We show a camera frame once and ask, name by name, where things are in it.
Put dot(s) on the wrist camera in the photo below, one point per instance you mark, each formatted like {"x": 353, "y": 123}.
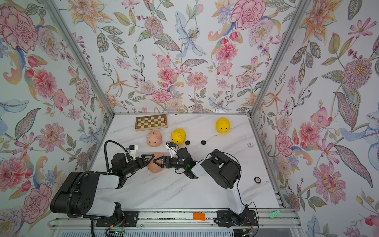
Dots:
{"x": 172, "y": 148}
{"x": 132, "y": 150}

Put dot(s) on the yellow piggy bank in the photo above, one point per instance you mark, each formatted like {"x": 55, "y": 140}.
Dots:
{"x": 178, "y": 137}
{"x": 223, "y": 125}

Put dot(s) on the green connector on rail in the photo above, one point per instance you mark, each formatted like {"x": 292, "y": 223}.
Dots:
{"x": 274, "y": 214}

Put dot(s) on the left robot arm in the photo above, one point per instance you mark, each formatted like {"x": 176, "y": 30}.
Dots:
{"x": 77, "y": 196}

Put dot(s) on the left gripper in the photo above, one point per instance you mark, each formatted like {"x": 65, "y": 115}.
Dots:
{"x": 143, "y": 158}

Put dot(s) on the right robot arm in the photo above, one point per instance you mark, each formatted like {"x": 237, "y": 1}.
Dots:
{"x": 221, "y": 167}

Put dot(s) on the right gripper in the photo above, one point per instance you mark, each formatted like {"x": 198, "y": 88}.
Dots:
{"x": 164, "y": 163}

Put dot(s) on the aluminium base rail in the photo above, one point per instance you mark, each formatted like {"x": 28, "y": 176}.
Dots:
{"x": 144, "y": 219}

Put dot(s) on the wooden chessboard box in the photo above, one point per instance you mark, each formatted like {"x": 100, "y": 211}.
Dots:
{"x": 151, "y": 122}

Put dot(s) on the pink piggy bank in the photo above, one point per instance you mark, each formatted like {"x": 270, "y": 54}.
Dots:
{"x": 154, "y": 138}
{"x": 154, "y": 168}

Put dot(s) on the round table hole cap near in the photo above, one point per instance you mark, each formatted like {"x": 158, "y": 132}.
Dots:
{"x": 257, "y": 180}

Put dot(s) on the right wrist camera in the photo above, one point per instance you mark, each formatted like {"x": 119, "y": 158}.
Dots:
{"x": 172, "y": 148}

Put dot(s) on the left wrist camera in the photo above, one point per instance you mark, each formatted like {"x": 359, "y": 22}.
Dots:
{"x": 132, "y": 150}

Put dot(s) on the orange tag on rail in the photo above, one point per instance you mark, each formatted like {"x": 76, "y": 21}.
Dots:
{"x": 199, "y": 216}

